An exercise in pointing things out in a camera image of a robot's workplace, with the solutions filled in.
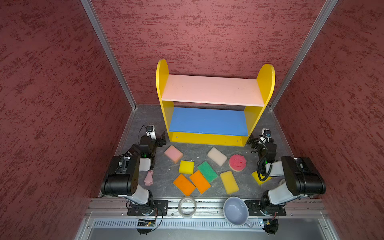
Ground yellow sponge far right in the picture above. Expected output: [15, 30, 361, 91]
[252, 172, 272, 186]

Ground small yellow square sponge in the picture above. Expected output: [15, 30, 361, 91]
[179, 160, 195, 175]

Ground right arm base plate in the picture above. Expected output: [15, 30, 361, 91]
[245, 200, 287, 217]

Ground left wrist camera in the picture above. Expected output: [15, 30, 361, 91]
[146, 125, 157, 140]

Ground beige masking tape roll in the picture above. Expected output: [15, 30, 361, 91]
[278, 179, 286, 186]

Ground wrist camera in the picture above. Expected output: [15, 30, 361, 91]
[262, 128, 272, 138]
[146, 125, 157, 140]

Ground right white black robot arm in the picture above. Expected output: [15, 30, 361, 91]
[248, 135, 327, 216]

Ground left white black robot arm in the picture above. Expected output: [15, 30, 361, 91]
[101, 133, 167, 216]

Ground lavender mug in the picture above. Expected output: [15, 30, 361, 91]
[223, 197, 254, 228]

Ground orange sponge left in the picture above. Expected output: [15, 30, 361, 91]
[173, 174, 196, 196]

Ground aluminium front rail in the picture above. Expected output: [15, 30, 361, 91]
[85, 198, 330, 219]

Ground round pink smiley sponge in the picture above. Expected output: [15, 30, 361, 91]
[229, 155, 247, 172]

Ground green sponge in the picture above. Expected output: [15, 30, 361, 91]
[198, 162, 218, 183]

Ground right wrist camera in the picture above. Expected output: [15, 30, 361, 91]
[262, 128, 272, 138]

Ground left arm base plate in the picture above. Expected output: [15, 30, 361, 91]
[126, 200, 169, 216]

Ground long yellow sponge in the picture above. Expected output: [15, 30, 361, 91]
[220, 171, 239, 195]

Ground clear tape roll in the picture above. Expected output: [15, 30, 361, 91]
[178, 196, 197, 219]

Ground yellow shelf pink blue boards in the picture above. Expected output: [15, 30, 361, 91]
[156, 60, 276, 147]

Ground beige white sponge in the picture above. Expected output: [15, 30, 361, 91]
[208, 147, 228, 167]

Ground orange sponge right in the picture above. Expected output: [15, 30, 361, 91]
[190, 171, 211, 194]

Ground orange sponge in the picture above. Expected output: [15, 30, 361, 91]
[173, 174, 196, 196]
[190, 171, 211, 194]

